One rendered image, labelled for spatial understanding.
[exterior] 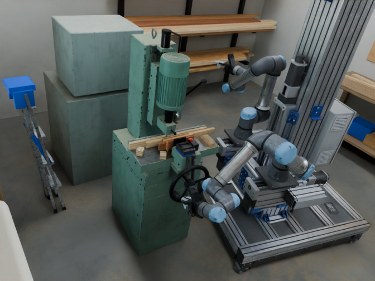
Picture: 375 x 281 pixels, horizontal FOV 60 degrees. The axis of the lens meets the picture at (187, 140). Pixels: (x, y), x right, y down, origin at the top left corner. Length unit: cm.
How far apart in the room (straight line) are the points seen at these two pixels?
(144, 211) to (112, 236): 57
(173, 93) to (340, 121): 120
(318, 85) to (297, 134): 37
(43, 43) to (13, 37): 30
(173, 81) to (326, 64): 94
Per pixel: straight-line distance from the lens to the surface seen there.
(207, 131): 234
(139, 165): 200
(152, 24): 397
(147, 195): 218
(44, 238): 282
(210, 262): 269
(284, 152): 169
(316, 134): 247
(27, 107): 237
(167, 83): 190
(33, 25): 398
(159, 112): 215
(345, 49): 222
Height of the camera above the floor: 214
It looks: 33 degrees down
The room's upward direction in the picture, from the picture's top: 9 degrees clockwise
